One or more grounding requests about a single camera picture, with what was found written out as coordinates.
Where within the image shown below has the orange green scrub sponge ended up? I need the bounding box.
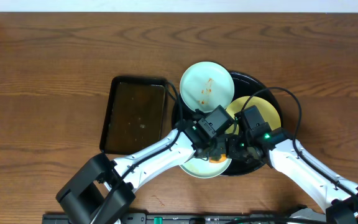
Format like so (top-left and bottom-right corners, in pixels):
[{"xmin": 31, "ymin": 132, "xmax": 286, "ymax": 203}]
[{"xmin": 209, "ymin": 154, "xmax": 227, "ymax": 164}]

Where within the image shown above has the mint plate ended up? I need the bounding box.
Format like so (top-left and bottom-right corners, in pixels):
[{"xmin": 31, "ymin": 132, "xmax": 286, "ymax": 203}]
[
  {"xmin": 180, "ymin": 62, "xmax": 234, "ymax": 113},
  {"xmin": 180, "ymin": 158, "xmax": 232, "ymax": 179}
]

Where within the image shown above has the yellow plate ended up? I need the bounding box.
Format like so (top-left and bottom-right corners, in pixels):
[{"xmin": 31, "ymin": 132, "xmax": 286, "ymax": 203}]
[{"xmin": 226, "ymin": 96, "xmax": 282, "ymax": 130}]

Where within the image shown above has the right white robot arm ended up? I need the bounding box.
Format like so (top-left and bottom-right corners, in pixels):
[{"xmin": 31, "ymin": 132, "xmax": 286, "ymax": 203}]
[{"xmin": 227, "ymin": 128, "xmax": 358, "ymax": 223}]

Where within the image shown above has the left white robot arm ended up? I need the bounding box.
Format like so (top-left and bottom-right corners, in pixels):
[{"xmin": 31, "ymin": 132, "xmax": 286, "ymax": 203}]
[{"xmin": 56, "ymin": 118, "xmax": 230, "ymax": 224}]

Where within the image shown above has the round black tray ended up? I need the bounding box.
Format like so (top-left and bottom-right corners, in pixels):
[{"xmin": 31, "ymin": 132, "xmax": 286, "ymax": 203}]
[{"xmin": 171, "ymin": 70, "xmax": 283, "ymax": 177}]

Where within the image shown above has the black rectangular water tray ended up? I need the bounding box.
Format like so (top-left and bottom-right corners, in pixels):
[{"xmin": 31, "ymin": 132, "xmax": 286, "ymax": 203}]
[{"xmin": 99, "ymin": 76, "xmax": 168, "ymax": 155}]

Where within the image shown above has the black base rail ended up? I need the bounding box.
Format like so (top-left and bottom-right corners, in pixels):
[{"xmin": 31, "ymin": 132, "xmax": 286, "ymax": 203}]
[{"xmin": 42, "ymin": 212, "xmax": 291, "ymax": 224}]

